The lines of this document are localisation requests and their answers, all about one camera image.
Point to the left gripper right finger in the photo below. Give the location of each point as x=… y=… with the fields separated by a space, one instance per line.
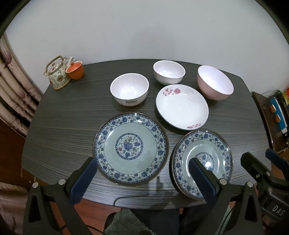
x=235 y=208

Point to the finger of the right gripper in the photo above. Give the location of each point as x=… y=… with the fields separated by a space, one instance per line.
x=257 y=170
x=280 y=162

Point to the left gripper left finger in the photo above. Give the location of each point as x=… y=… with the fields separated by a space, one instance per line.
x=39 y=217

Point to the pink bowl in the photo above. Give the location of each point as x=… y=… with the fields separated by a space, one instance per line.
x=213 y=83

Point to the white plate pink flowers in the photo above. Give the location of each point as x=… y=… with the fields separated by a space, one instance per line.
x=182 y=107

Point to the large blue floral plate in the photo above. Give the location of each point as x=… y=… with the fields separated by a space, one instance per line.
x=130 y=149

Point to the white bowl teal base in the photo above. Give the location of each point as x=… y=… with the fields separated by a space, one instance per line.
x=168 y=72

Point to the white Rabbit bowl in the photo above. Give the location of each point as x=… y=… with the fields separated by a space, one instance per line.
x=130 y=89

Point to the blue box with orange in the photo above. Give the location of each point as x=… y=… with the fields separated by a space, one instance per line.
x=275 y=108

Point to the grey fuzzy cloth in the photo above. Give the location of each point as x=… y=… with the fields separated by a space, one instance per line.
x=125 y=222

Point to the beige patterned curtain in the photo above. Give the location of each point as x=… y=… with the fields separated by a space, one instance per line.
x=19 y=96

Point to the floral ceramic teapot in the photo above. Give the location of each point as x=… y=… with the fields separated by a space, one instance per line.
x=56 y=72

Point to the orange tea cup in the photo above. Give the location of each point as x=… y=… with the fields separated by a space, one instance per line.
x=75 y=70

